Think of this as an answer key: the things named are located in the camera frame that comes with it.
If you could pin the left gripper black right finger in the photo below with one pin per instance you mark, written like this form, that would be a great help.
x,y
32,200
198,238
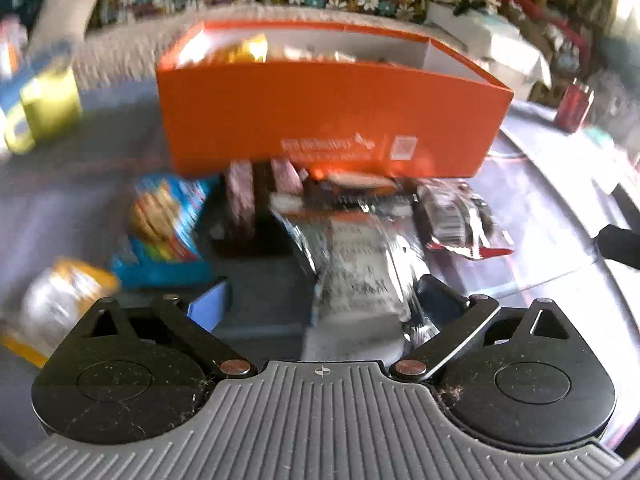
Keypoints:
x,y
442,323

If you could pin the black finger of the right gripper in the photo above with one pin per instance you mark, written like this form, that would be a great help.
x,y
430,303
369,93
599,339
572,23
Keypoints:
x,y
620,245

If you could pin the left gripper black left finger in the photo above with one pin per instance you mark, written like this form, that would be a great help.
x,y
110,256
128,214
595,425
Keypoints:
x,y
190,324

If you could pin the silver black snack bag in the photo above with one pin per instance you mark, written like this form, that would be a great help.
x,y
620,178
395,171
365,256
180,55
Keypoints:
x,y
366,260

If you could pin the blue cookie snack packet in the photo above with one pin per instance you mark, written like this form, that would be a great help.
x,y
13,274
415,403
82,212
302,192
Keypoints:
x,y
160,249

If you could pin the red silver snack packet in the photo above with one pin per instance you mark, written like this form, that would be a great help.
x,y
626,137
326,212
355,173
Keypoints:
x,y
449,215

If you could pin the dark brown snack packet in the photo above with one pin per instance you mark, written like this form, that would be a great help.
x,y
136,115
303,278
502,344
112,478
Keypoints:
x,y
244,225

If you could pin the plaid blue tablecloth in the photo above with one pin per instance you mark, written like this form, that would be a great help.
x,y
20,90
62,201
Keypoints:
x,y
71,199

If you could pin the red can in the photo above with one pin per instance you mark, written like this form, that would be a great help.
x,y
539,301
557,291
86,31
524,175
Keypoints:
x,y
574,106

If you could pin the orange cardboard box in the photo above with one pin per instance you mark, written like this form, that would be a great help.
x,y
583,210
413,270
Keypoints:
x,y
329,97

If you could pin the yellow green mug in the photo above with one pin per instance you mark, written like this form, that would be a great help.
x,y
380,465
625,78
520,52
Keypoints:
x,y
36,108

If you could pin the yellow snack bag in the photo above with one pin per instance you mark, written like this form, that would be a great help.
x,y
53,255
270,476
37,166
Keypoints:
x,y
251,50

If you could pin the beige pillow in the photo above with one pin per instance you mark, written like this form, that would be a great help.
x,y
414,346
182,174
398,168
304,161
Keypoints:
x,y
60,21

